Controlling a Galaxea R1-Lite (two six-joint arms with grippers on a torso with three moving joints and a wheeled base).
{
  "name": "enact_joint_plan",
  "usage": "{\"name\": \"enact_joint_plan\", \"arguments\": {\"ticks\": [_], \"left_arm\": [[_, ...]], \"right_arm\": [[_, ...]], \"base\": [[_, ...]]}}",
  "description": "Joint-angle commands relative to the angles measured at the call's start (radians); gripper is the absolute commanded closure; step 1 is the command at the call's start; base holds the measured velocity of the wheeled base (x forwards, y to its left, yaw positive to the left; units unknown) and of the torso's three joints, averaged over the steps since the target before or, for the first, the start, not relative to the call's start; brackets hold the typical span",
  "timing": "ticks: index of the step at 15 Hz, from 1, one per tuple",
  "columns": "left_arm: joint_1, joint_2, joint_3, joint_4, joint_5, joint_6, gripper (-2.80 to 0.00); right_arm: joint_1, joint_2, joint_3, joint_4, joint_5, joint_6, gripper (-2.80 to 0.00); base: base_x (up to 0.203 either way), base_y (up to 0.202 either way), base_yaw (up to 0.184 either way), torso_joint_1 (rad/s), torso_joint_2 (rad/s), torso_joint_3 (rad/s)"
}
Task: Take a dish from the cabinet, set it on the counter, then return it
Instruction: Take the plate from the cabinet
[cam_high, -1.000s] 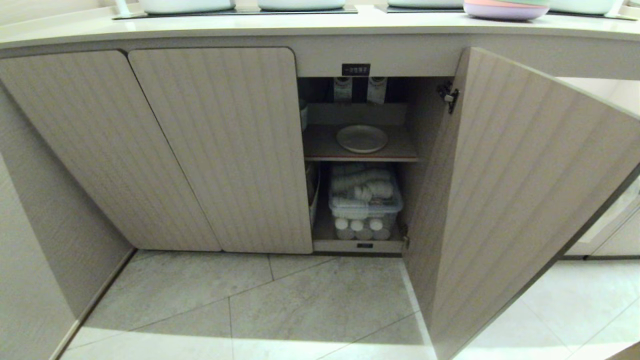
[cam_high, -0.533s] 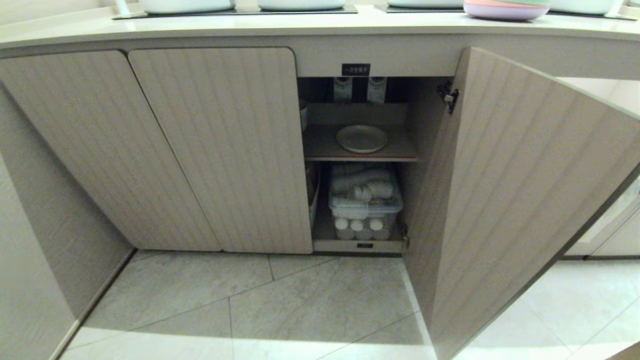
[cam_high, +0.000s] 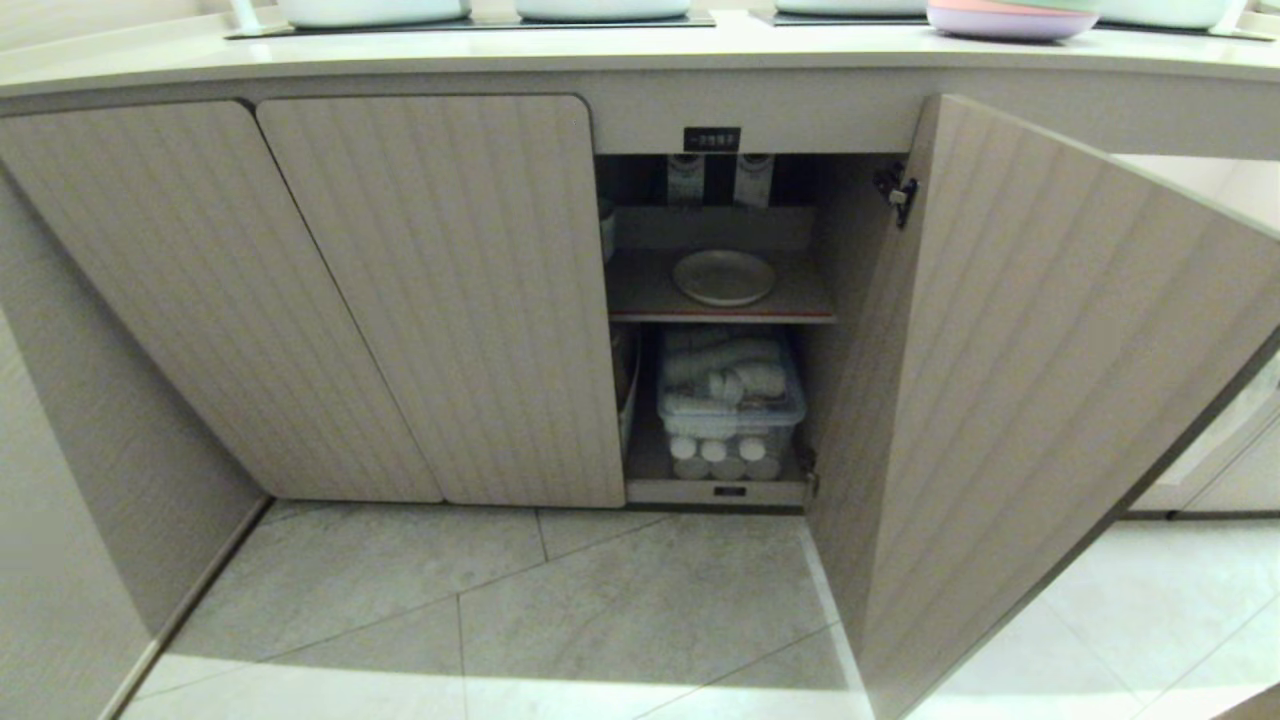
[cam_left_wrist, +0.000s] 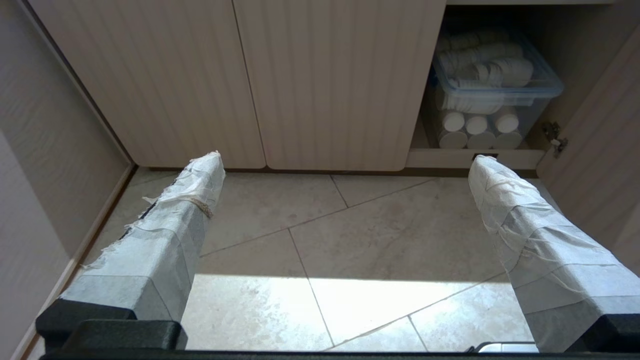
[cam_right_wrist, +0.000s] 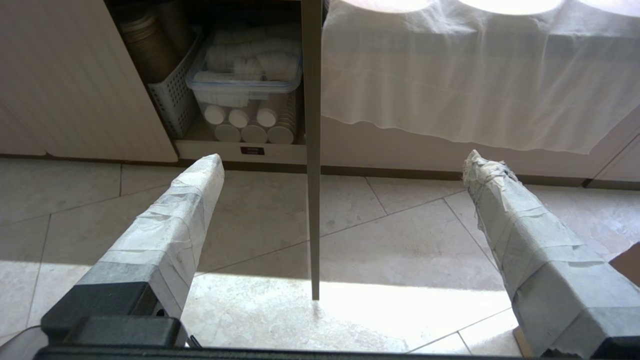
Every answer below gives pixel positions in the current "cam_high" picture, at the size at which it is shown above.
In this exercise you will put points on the cabinet shelf board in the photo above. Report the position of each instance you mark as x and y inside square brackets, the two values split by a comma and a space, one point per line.
[700, 298]

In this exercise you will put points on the closed wooden cabinet door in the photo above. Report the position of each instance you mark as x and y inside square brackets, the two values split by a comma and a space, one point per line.
[200, 300]
[450, 300]

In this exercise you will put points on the white kitchen counter cabinet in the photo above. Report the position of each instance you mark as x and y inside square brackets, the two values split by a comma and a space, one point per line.
[640, 70]

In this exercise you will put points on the open wooden cabinet door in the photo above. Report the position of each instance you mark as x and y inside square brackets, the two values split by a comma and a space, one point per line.
[1030, 400]

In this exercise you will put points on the clear plastic storage box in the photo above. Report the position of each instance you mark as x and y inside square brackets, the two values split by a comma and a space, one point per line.
[730, 395]

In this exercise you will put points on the beige round plate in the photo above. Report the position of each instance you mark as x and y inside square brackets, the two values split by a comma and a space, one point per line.
[724, 277]

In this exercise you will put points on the small black label plate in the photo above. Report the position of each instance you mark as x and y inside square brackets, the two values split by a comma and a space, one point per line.
[711, 139]

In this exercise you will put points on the black door hinge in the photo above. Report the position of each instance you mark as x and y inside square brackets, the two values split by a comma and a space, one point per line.
[897, 190]

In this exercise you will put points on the white bowl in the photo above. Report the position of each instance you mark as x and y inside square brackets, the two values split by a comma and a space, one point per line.
[603, 8]
[372, 9]
[1165, 11]
[850, 6]

